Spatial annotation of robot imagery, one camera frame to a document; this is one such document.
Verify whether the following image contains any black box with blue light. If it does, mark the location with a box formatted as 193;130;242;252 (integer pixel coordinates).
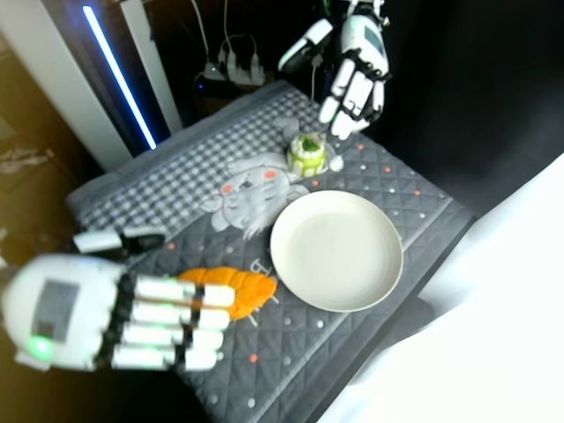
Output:
193;73;265;116

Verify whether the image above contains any narrow white post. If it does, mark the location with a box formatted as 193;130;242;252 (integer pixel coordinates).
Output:
117;0;184;134

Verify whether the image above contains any white power strip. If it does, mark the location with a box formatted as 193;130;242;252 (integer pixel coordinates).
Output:
202;60;267;87

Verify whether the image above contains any round cream plate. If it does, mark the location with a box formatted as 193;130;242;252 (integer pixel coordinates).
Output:
270;189;405;314

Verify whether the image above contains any orange toy bread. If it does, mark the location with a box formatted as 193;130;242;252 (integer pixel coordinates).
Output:
177;264;278;323

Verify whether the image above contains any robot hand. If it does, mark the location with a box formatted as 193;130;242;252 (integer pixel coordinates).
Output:
1;225;237;372
277;14;393;142

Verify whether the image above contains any thin white cable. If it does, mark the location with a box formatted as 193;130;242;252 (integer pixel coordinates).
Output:
189;0;212;65
218;0;261;71

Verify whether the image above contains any grey quilt with printed bear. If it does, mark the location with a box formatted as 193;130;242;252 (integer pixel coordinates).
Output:
64;78;478;423

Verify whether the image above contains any white cable with grey plug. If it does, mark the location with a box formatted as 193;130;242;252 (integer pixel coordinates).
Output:
309;55;320;105

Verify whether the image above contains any blue-white light strip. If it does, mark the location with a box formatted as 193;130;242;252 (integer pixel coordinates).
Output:
81;4;158;152

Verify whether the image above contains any green and white toy cake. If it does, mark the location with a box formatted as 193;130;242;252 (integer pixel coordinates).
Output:
286;132;329;179

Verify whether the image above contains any wide white post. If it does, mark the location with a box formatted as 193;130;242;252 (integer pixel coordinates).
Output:
0;0;134;174

